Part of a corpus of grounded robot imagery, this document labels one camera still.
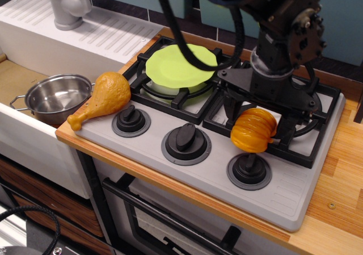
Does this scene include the light green plate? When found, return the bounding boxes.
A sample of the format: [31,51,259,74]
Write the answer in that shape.
[145,44,214,89]

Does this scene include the toy chicken drumstick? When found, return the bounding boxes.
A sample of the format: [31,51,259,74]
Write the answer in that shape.
[67,72,132,131]

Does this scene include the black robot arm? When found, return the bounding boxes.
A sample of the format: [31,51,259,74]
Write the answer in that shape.
[159,0,326,140]

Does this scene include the black right burner grate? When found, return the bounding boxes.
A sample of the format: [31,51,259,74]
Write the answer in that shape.
[203,62,341,169]

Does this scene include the orange toy pumpkin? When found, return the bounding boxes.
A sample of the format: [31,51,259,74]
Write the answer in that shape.
[230,108,277,153]

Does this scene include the toy oven door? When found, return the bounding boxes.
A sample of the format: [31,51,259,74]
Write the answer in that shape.
[102,173,292,254]

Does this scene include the wooden drawer fronts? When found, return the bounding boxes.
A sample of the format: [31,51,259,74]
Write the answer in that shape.
[1,156,112,254]

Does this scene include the black burner grate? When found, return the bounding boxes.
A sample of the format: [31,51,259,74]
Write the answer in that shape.
[203,62,341,169]
[124,36,220,124]

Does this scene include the black middle stove knob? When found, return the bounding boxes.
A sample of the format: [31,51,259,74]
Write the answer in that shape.
[161,123,212,166]

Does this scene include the black braided cable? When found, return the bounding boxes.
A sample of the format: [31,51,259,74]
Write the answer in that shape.
[0,205,62,255]

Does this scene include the black stove knob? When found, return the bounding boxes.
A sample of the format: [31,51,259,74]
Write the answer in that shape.
[112,105,151,138]
[227,153,272,191]
[161,123,212,166]

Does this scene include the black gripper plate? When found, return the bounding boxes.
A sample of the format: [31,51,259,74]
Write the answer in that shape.
[217,68,318,141]

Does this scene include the black left burner grate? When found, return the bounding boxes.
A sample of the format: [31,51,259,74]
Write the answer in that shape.
[124,36,220,124]

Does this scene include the grey toy stove top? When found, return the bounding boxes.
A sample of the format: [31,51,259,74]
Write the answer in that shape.
[77,92,345,232]

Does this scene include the black right stove knob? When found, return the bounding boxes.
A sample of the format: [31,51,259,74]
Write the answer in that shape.
[227,153,272,191]

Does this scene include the black left stove knob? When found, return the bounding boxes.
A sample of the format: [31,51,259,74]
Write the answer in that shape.
[112,105,151,138]

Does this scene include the small steel pot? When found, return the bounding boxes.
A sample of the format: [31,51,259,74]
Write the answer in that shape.
[10,74,94,125]

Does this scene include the grey toy faucet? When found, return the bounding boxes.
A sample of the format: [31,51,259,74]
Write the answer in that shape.
[50,0,92,31]

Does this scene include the white toy sink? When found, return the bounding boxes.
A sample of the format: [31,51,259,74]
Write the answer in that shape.
[1,0,162,199]

